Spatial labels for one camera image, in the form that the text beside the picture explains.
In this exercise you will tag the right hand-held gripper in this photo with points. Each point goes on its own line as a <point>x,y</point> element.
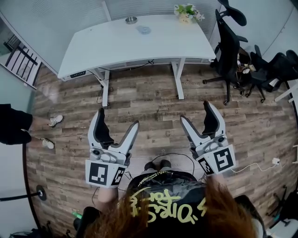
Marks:
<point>222,159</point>

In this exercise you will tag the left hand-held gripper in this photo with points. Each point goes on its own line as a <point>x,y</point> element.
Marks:
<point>100,173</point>

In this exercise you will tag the person's left forearm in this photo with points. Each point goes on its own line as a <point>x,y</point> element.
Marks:
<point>106,196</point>

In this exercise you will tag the person's right forearm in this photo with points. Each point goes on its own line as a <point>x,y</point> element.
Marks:
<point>215,179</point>

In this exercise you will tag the person's dark shoes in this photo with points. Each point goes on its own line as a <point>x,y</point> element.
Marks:
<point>158,164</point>

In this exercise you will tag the brown bag with items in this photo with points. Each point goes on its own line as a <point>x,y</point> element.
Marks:
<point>244,62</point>

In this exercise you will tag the white power adapter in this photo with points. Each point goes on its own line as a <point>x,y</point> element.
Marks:
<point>276,161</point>

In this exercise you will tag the black high-back office chair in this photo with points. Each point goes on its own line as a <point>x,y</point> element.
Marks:
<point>227,46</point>

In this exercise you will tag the green glowing device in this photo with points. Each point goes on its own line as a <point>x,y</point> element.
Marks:
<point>76,214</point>

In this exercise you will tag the white standing desk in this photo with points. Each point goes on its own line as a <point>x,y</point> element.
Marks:
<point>130,48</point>

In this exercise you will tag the black round floor base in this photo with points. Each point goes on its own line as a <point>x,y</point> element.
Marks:
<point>42,192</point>

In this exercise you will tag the black low office chair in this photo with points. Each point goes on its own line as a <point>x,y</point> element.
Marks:
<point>277,67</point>

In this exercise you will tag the black tripod stand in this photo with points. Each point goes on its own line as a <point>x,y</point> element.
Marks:
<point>282,209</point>

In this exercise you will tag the potted flowers in yellow pot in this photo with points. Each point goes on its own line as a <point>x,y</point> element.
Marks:
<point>186,14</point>

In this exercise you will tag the black metal railing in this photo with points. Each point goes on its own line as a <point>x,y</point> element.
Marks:
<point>22,60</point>

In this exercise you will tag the round metal ashtray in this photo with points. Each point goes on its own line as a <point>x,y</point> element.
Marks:
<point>131,20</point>

